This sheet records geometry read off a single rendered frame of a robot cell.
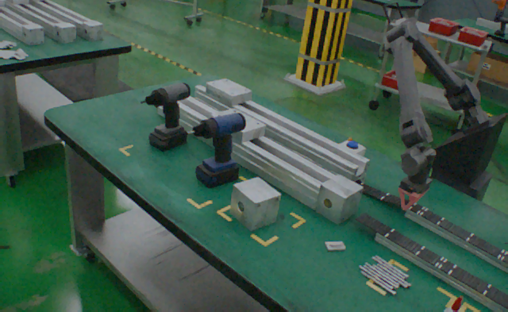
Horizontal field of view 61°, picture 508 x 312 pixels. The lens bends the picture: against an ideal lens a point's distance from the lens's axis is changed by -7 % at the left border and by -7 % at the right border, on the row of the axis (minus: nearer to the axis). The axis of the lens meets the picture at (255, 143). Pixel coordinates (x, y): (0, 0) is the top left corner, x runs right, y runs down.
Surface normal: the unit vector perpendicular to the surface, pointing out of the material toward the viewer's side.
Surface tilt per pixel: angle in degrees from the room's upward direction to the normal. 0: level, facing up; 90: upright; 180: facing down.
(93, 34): 90
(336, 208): 90
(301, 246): 0
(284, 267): 0
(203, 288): 0
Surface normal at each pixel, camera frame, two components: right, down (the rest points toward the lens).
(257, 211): 0.62, 0.43
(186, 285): 0.13, -0.88
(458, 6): -0.68, 0.25
